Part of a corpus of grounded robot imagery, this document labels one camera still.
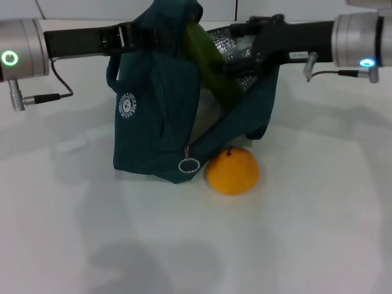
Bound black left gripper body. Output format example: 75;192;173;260
43;23;123;59

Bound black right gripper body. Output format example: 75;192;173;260
253;18;337;74

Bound green cucumber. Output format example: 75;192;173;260
183;20;246;113

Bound dark teal insulated lunch bag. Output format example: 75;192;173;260
105;0;280;184

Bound orange yellow pear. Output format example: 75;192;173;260
206;146;260;196

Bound right arm connector cable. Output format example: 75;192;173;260
303;51;380;84

